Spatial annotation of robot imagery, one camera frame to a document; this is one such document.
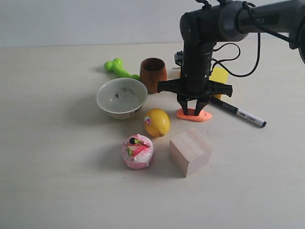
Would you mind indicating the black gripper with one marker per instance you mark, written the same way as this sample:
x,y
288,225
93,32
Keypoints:
x,y
194,81

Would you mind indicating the orange-pink toy food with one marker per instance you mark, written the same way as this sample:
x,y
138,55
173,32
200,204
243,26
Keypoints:
x,y
201,117

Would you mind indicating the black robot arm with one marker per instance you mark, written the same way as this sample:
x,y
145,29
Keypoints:
x,y
229,21

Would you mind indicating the black and white marker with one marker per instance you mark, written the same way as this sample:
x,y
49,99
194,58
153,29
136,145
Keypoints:
x,y
237,111

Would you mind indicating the yellow lemon with sticker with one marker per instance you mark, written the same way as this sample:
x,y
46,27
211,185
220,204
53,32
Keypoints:
x,y
156,122

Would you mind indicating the yellow foam cube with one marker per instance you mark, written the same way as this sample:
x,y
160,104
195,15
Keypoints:
x,y
219,75

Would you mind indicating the light wooden block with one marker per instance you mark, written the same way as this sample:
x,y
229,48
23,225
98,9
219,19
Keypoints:
x,y
190,151

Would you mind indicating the brown wooden cup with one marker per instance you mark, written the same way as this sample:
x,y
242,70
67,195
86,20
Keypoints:
x,y
152,70

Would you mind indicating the white ceramic bowl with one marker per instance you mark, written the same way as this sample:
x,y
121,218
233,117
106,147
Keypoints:
x,y
122,98

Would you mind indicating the pink strawberry cake toy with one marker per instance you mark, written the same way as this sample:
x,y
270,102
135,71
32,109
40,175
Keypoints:
x,y
137,151

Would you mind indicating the green rubber bone toy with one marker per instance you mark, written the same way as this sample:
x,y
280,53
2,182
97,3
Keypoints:
x,y
116,66

